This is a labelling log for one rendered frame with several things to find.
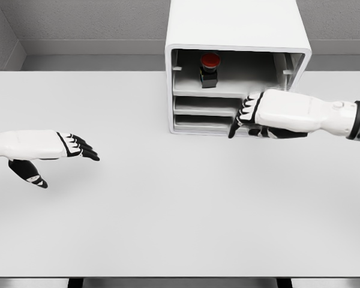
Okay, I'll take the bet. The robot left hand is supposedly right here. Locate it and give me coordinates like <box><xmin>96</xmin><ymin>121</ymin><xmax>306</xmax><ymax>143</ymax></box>
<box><xmin>3</xmin><ymin>129</ymin><xmax>101</xmax><ymax>189</ymax></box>

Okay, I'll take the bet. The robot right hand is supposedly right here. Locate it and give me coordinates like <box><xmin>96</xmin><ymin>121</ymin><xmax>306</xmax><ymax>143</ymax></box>
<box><xmin>227</xmin><ymin>89</ymin><xmax>327</xmax><ymax>140</ymax></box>

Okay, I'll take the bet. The white multi-storey storage cabinet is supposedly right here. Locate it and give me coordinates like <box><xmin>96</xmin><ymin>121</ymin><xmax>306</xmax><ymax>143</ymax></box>
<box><xmin>164</xmin><ymin>0</ymin><xmax>313</xmax><ymax>136</ymax></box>

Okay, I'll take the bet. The red button load switch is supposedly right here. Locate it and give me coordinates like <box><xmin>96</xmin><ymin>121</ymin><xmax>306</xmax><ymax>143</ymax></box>
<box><xmin>199</xmin><ymin>52</ymin><xmax>221</xmax><ymax>89</ymax></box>

